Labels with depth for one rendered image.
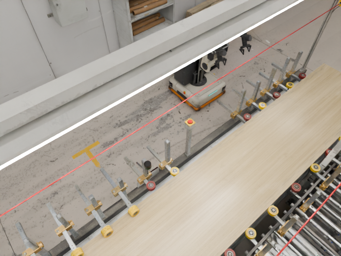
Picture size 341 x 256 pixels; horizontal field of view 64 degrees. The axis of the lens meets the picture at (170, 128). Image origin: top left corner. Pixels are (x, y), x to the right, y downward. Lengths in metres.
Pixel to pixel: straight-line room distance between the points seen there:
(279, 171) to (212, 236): 0.86
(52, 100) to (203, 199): 1.71
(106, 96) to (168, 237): 1.48
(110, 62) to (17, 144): 0.39
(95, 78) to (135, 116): 3.14
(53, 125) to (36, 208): 2.73
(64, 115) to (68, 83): 0.11
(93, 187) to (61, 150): 0.75
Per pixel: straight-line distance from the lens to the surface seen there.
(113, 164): 3.63
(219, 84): 4.16
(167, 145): 2.33
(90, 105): 0.99
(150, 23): 4.85
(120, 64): 0.98
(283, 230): 2.44
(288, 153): 2.79
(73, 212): 3.46
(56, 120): 0.97
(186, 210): 2.32
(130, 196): 2.61
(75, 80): 0.94
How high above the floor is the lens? 3.05
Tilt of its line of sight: 52 degrees down
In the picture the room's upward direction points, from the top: straight up
